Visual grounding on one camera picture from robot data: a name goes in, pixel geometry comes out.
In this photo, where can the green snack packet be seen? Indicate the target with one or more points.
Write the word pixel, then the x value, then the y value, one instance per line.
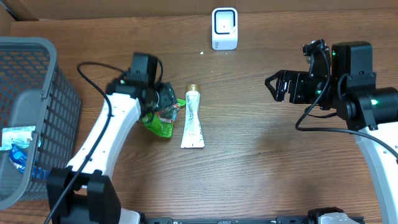
pixel 161 122

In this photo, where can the white tube gold cap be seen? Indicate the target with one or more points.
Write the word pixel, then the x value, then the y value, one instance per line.
pixel 192 134

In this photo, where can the blue snack packet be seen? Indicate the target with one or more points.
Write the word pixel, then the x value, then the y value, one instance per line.
pixel 18 159

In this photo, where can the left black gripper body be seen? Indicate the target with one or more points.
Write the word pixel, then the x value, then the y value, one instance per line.
pixel 166 94

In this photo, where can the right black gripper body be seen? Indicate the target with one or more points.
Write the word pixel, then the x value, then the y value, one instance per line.
pixel 304 88

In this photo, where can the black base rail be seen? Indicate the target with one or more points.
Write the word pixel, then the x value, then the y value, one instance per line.
pixel 325 215

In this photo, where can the grey plastic basket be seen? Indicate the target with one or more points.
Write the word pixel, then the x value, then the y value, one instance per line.
pixel 35 92

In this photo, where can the teal tissue packet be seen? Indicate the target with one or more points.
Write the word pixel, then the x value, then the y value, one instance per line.
pixel 18 136

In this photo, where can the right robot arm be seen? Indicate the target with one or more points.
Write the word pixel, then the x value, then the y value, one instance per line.
pixel 341 77

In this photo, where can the white barcode scanner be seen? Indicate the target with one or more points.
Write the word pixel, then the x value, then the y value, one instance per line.
pixel 224 28

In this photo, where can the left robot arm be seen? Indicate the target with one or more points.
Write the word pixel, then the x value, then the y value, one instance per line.
pixel 83 192

